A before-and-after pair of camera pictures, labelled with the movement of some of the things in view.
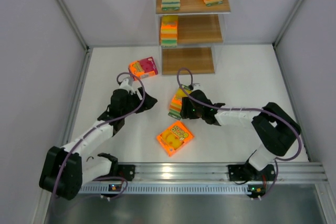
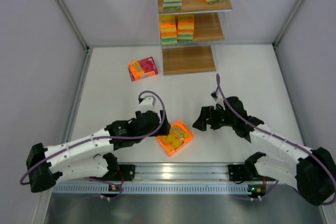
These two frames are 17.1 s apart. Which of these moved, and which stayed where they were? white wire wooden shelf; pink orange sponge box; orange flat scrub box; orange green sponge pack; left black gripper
Moved: orange green sponge pack; left black gripper
Stayed: pink orange sponge box; white wire wooden shelf; orange flat scrub box
